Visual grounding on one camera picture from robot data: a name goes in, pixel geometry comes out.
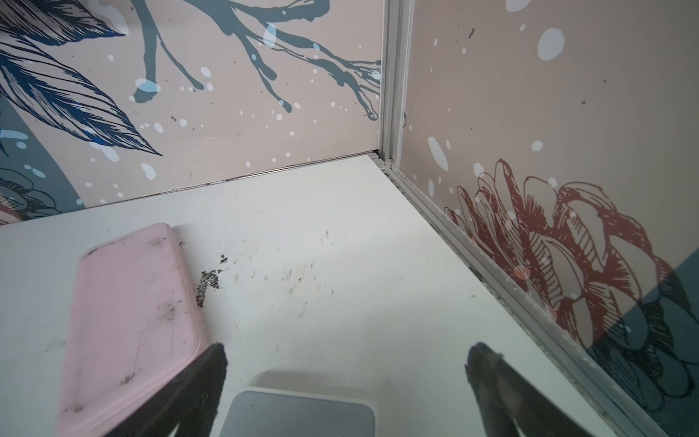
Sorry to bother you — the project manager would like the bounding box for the pink rectangular case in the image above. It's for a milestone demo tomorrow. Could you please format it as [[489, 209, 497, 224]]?
[[56, 223, 210, 436]]

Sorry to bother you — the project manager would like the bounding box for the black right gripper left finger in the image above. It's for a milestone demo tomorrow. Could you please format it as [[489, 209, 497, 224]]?
[[107, 343, 228, 436]]

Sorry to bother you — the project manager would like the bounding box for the grey square pad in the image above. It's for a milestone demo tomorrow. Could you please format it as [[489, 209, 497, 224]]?
[[220, 388, 378, 437]]

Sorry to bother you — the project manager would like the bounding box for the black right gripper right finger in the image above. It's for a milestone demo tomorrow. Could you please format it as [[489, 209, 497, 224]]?
[[465, 342, 591, 437]]

